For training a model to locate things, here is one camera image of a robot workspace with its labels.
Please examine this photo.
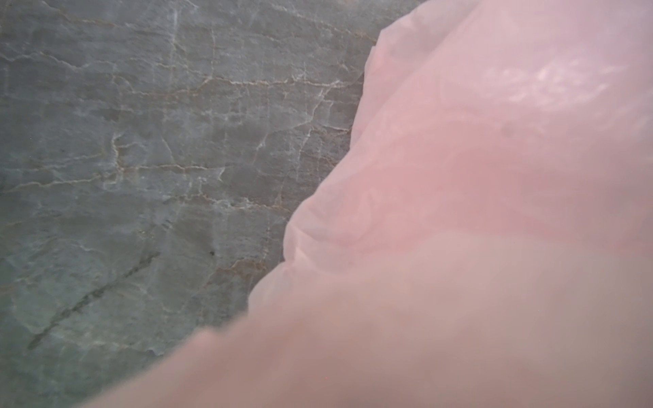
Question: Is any pink plastic bag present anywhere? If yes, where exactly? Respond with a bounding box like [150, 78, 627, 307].
[90, 1, 652, 407]

